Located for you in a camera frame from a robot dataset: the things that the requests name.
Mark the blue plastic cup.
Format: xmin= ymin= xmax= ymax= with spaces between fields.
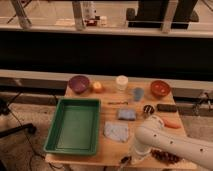
xmin=133 ymin=87 xmax=144 ymax=102

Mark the orange round fruit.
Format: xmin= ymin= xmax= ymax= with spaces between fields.
xmin=92 ymin=82 xmax=103 ymax=93

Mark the green plastic tray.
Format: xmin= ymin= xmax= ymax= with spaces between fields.
xmin=44 ymin=98 xmax=101 ymax=156

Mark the blue sponge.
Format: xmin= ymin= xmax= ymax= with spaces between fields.
xmin=118 ymin=109 xmax=136 ymax=121

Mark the blue cloth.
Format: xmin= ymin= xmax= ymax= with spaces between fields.
xmin=103 ymin=121 xmax=129 ymax=143

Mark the orange bowl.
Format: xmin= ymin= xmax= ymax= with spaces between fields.
xmin=150 ymin=80 xmax=171 ymax=98

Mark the brown grape bunch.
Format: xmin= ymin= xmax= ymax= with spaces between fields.
xmin=151 ymin=150 xmax=181 ymax=164

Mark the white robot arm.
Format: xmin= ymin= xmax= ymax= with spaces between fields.
xmin=129 ymin=115 xmax=213 ymax=170

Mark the orange carrot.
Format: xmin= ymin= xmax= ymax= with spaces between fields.
xmin=162 ymin=119 xmax=181 ymax=129

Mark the small metal cup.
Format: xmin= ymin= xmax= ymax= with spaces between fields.
xmin=143 ymin=105 xmax=155 ymax=118

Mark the white lidded cup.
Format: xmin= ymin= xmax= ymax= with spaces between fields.
xmin=116 ymin=75 xmax=128 ymax=91

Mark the purple bowl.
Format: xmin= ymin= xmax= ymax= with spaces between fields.
xmin=68 ymin=75 xmax=90 ymax=94

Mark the black rectangular block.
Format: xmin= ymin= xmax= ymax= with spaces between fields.
xmin=157 ymin=104 xmax=177 ymax=112

